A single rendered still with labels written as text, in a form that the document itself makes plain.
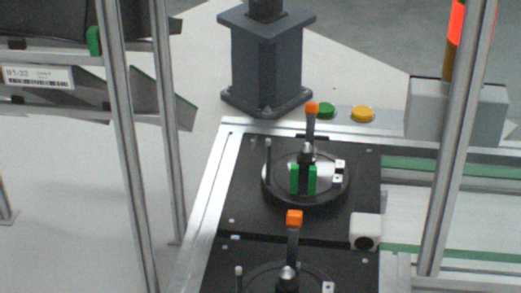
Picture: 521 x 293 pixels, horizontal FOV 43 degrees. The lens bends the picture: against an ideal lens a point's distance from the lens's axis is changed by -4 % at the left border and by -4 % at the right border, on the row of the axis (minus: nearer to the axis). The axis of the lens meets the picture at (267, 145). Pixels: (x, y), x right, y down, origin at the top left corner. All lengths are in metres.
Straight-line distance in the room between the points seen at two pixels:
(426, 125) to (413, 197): 0.34
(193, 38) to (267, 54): 0.42
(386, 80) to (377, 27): 2.11
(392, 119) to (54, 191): 0.64
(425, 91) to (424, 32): 2.85
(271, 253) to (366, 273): 0.14
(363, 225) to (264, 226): 0.15
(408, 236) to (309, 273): 0.23
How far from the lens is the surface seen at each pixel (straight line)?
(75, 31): 0.81
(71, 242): 1.20
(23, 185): 1.34
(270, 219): 1.03
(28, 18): 0.85
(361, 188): 1.09
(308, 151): 1.04
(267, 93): 1.39
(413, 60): 3.40
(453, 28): 0.79
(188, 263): 0.99
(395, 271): 1.00
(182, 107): 1.12
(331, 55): 1.65
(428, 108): 0.84
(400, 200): 1.16
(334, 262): 0.98
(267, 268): 0.94
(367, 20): 3.73
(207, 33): 1.75
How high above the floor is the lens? 1.68
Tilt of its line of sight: 38 degrees down
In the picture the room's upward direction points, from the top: straight up
